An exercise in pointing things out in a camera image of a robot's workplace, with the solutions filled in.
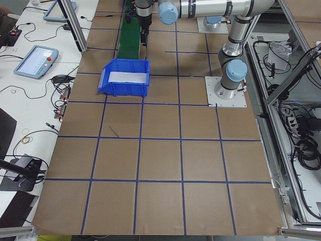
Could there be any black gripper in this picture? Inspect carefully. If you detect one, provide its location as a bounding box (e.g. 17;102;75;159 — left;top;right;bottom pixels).
137;9;152;45

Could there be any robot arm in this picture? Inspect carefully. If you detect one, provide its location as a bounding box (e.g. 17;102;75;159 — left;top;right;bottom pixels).
203;16;222;29
157;0;274;100

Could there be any green conveyor belt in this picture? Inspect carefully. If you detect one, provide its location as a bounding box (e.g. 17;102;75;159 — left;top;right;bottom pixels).
117;1;141;59

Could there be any blue bin on left side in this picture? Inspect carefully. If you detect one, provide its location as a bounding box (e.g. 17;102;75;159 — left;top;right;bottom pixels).
97;58;150;97

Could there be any white foam pad in left bin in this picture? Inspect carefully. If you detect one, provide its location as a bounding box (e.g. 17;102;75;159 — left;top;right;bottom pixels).
108;71;147;84

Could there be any teach pendant with red button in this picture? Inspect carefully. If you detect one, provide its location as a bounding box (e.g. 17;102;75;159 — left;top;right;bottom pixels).
14;45;59;79

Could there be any aluminium frame post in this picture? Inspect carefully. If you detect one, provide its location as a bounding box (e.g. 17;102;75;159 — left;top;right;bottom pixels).
57;0;88;53

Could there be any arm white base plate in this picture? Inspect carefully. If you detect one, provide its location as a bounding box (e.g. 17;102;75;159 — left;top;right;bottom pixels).
197;16;231;34
205;76;247;108

